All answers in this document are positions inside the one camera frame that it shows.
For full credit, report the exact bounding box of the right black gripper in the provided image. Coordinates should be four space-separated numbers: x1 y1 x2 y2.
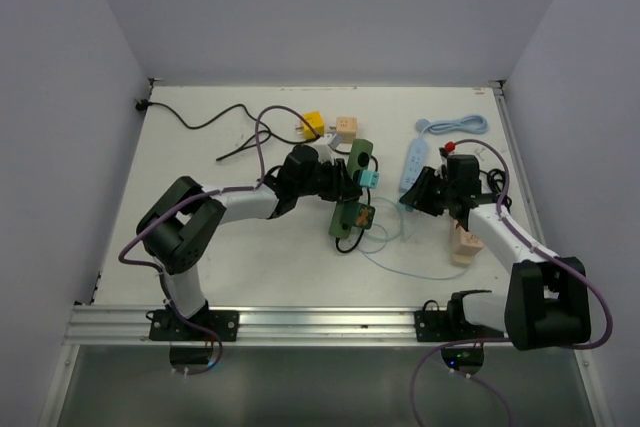
400 166 456 217

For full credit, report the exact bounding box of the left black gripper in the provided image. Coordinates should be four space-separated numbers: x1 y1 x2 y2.
295 157 361 202

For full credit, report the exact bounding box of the teal charger plug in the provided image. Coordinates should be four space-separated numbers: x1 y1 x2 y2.
354 169 379 189

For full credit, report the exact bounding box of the green power strip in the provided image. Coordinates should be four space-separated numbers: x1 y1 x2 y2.
328 138 375 239

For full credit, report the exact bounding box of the beige dragon cube adapter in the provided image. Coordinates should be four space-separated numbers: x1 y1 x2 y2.
334 116 358 144

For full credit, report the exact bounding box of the yellow cube socket adapter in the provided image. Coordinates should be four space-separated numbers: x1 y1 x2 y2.
295 111 326 141

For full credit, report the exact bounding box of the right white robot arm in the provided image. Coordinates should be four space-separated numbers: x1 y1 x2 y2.
400 154 591 351

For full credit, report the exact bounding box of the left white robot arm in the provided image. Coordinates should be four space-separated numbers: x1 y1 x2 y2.
134 139 373 340

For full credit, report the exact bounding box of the green dragon cube adapter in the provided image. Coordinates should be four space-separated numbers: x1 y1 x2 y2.
344 202 376 230

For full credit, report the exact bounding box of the beige power strip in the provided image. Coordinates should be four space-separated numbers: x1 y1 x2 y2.
450 221 485 267

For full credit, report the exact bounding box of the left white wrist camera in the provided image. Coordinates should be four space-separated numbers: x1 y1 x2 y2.
311 134 341 163

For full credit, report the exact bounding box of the black power strip cable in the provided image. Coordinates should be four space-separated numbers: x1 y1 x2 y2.
133 99 381 254

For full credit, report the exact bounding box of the black coiled cord with plug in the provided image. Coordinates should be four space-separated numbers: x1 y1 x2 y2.
477 166 514 211

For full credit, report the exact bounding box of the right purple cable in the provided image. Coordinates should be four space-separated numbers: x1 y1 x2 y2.
409 138 614 427

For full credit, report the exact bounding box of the purple cable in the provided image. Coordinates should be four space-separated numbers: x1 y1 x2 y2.
409 138 614 427
117 105 311 376

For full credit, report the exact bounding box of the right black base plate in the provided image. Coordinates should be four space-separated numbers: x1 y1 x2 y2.
413 310 480 343

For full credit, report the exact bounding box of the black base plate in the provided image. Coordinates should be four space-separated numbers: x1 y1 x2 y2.
145 308 240 342
413 310 480 343

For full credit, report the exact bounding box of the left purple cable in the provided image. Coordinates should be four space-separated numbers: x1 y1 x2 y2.
117 105 311 376

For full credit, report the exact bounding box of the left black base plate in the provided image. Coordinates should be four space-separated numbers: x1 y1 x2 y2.
145 308 240 342

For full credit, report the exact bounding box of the aluminium front rail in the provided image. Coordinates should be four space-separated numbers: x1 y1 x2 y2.
63 302 586 348

